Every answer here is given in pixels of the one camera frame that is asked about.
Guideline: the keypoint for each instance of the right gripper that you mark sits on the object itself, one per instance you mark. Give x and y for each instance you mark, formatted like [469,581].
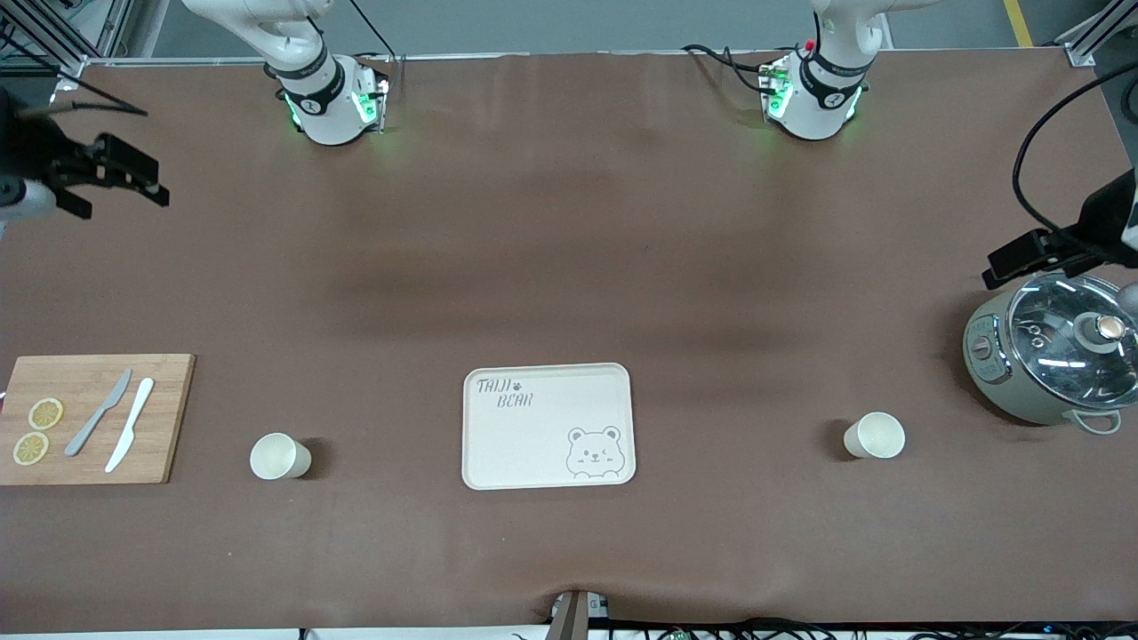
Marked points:
[28,149]

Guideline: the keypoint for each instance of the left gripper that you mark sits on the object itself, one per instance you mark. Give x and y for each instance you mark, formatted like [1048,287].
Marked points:
[1097,222]

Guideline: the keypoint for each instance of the white IKEA cup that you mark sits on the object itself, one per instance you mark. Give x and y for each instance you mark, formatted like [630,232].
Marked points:
[876,436]
[276,458]

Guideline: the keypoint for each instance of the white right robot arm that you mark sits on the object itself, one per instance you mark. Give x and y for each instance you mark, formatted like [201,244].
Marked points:
[324,107]

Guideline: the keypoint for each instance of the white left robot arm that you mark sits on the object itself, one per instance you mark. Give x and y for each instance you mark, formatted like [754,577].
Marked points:
[818,111]

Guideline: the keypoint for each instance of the beige bear print tray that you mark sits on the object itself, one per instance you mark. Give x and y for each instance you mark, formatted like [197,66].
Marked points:
[533,444]

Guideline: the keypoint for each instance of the glass pot lid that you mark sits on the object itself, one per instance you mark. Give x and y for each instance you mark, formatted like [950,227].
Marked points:
[1049,351]

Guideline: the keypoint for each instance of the green electric cooking pot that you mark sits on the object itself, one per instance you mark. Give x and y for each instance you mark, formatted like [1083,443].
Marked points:
[987,373]

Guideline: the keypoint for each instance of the grey plastic knife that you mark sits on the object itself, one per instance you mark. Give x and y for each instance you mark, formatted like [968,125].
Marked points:
[114,394]

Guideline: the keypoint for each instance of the white plastic knife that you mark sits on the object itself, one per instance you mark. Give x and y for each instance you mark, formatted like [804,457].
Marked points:
[135,413]

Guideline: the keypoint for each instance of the bamboo cutting board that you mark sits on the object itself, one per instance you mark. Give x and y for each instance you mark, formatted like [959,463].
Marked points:
[169,418]

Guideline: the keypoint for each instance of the lemon slice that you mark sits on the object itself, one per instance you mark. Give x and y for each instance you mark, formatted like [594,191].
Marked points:
[45,413]
[30,448]

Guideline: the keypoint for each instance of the brown table cover mat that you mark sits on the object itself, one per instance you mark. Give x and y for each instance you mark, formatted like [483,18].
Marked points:
[569,222]

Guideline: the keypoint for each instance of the aluminium frame profile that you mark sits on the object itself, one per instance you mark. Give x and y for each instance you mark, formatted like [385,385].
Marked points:
[1080,52]
[69,64]

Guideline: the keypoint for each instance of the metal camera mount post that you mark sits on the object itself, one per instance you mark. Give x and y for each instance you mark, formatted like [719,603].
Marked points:
[572,618]

